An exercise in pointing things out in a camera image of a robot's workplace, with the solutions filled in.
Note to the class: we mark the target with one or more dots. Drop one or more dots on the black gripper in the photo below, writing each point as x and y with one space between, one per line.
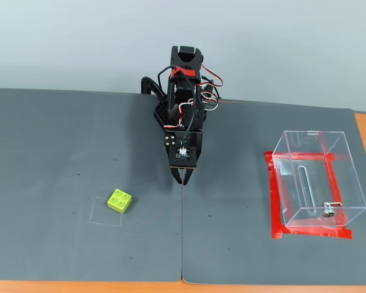
171 140

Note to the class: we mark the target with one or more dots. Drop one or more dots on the green lego block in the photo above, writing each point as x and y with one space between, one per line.
119 201

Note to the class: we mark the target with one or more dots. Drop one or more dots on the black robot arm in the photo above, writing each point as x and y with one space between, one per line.
186 61

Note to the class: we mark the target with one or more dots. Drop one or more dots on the transparent acrylic box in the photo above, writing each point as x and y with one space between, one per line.
320 183

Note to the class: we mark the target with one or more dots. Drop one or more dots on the gray rubber mat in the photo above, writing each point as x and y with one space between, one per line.
64 158
238 189

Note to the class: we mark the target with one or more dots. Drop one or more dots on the black table clamp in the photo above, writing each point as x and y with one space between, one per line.
149 84

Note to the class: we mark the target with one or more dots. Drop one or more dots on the red tape strip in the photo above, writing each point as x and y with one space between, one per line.
317 233
334 183
302 156
276 210

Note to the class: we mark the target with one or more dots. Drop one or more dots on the red tape wrap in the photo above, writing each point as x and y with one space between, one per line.
187 72

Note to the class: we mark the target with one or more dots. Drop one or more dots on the small metal latch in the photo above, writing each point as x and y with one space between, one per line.
328 210

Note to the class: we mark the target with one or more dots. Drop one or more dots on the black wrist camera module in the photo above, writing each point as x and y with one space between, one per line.
183 156

